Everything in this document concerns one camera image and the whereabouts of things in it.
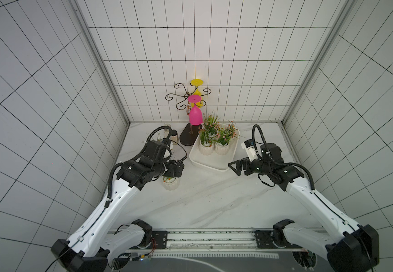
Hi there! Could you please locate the small red flower potted plant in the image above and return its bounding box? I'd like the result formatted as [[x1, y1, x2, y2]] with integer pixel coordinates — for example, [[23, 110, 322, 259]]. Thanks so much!
[[226, 121, 238, 142]]

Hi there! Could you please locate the pink potted plant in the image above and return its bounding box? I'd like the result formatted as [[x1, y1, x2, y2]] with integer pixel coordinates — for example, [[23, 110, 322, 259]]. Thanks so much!
[[215, 126, 230, 155]]

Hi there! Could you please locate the green potted plant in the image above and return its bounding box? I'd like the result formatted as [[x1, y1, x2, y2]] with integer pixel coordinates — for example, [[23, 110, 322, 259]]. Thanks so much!
[[199, 128, 214, 155], [203, 113, 219, 138]]

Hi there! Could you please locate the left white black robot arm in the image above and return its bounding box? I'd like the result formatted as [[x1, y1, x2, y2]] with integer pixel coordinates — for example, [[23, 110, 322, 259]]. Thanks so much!
[[51, 138, 184, 272]]

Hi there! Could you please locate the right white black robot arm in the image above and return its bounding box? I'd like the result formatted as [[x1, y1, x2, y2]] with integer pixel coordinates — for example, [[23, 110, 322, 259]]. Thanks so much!
[[228, 139, 380, 272]]

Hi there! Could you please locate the white rectangular storage tray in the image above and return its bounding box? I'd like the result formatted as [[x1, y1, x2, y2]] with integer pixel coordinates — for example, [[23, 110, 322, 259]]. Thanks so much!
[[189, 136, 238, 173]]

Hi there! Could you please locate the black cap spice bottle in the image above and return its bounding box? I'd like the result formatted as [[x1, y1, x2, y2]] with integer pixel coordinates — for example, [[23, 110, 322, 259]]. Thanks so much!
[[169, 130, 178, 143]]

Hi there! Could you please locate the black scroll goblet rack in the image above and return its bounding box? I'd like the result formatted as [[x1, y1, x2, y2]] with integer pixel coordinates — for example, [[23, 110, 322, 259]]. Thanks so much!
[[165, 79, 212, 146]]

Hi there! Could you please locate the pink plastic goblet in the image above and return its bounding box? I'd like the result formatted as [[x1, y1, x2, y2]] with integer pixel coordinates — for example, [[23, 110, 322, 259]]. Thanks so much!
[[187, 95, 203, 126]]

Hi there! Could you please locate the yellow plastic goblet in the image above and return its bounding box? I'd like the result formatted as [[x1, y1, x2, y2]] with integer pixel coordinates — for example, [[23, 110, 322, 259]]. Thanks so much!
[[188, 79, 206, 109]]

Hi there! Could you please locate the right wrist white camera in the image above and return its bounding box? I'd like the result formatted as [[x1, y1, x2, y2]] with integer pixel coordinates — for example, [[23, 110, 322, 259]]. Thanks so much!
[[241, 139, 258, 162]]

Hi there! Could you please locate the aluminium mounting rail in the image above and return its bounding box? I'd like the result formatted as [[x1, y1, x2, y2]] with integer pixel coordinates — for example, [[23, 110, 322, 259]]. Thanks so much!
[[75, 227, 350, 254]]

